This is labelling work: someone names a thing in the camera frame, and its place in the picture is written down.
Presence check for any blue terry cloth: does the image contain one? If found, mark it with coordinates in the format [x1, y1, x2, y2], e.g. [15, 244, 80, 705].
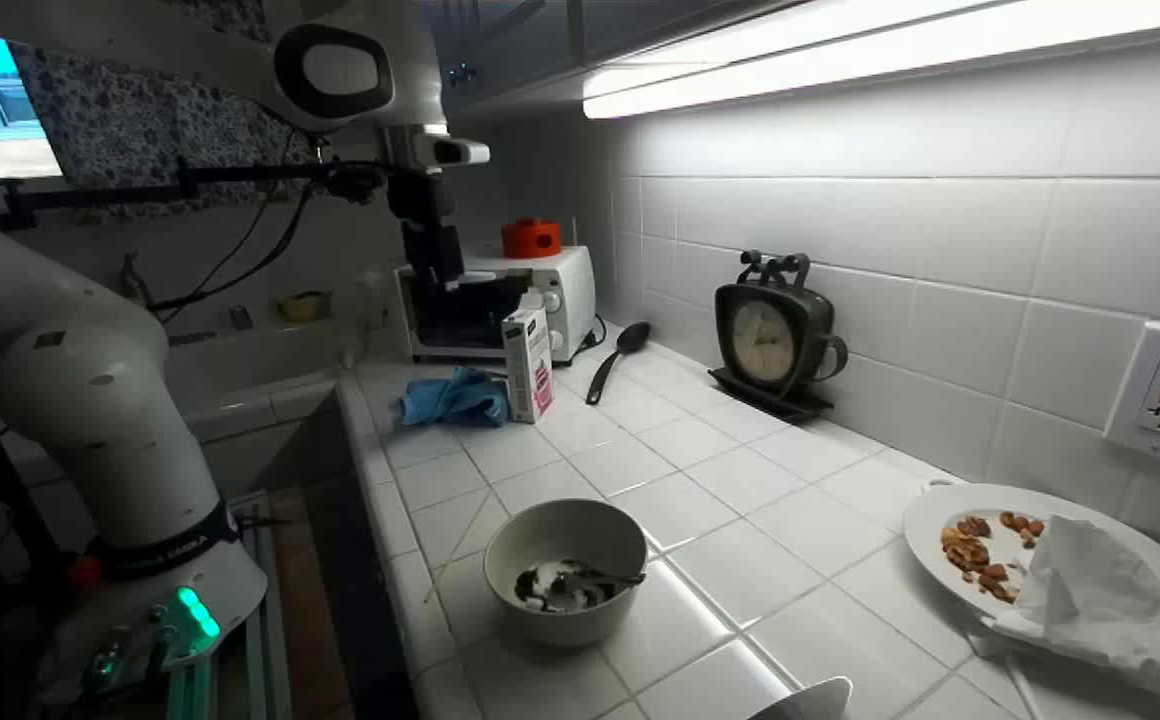
[392, 367, 517, 434]

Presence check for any yellow sponge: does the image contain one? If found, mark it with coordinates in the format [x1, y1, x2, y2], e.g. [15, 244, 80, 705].
[272, 289, 337, 329]

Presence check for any white red drink carton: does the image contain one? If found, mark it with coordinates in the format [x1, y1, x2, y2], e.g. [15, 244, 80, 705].
[496, 294, 558, 430]

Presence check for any white dinner plate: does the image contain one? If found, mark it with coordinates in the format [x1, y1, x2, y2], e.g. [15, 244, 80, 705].
[900, 476, 1160, 671]

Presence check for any small brown food pile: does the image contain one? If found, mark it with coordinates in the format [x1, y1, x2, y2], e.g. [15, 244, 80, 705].
[994, 509, 1051, 553]

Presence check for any white cup rim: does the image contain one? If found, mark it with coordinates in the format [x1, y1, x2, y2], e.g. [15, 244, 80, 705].
[747, 671, 858, 720]

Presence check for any black kettle-shaped clock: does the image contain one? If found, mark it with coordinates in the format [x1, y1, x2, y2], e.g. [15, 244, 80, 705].
[708, 249, 851, 430]

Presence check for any black cable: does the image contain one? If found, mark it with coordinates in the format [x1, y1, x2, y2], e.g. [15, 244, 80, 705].
[144, 177, 324, 324]

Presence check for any white ceramic bowl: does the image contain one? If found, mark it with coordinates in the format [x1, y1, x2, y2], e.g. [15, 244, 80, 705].
[478, 497, 652, 651]

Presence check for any under-cabinet light strip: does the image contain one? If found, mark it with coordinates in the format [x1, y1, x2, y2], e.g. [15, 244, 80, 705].
[574, 0, 1160, 128]

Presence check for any crumpled white napkin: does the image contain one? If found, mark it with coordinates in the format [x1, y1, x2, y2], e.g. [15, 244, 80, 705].
[993, 514, 1160, 714]

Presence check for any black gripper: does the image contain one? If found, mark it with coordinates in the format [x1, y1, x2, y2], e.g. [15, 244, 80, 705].
[385, 163, 467, 289]

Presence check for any large brown food pile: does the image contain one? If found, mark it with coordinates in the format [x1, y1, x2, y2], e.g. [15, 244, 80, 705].
[937, 514, 1022, 608]

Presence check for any black plastic ladle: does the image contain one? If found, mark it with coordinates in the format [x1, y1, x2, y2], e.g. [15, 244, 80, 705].
[584, 316, 655, 408]

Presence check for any white toaster oven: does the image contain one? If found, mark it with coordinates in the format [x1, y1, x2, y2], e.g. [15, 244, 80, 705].
[397, 239, 604, 367]

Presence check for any red pot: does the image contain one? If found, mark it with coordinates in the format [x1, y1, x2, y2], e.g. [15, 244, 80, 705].
[500, 218, 569, 263]

